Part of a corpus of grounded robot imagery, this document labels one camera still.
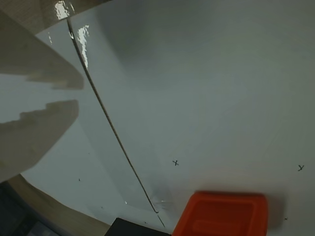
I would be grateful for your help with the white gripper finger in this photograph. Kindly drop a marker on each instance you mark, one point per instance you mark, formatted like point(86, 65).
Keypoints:
point(29, 59)
point(34, 137)

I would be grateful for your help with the clear tape strip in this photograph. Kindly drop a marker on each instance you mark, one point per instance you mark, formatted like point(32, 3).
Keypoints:
point(81, 44)

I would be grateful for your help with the orange cube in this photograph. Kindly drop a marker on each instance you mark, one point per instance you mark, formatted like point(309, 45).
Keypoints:
point(221, 214)

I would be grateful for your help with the short white paper sheet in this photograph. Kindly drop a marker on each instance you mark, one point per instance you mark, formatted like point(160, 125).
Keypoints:
point(93, 167)

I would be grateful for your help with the brown cardboard box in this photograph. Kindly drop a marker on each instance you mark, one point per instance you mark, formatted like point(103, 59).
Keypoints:
point(130, 228)

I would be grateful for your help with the long white paper sheet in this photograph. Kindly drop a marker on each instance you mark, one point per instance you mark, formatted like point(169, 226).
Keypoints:
point(209, 98)

